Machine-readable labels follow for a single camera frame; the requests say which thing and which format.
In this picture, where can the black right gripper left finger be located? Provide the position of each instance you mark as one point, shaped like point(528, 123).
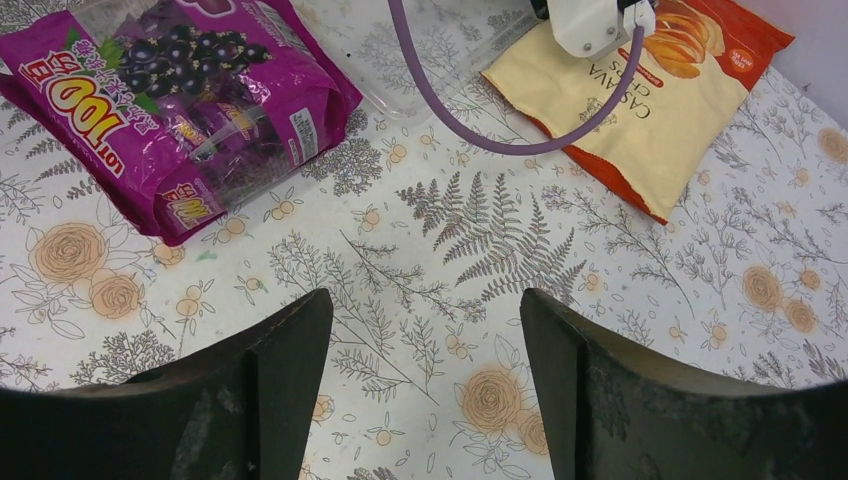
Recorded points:
point(238, 409)

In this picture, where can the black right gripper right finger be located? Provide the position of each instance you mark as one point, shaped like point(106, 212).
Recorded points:
point(615, 409)

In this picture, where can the floral table mat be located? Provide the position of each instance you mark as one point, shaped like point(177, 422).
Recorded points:
point(425, 244)

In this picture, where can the purple candy bag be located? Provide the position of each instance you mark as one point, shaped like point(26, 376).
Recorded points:
point(180, 110)

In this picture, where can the orange chips bag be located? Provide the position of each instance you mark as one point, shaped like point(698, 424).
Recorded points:
point(695, 71)

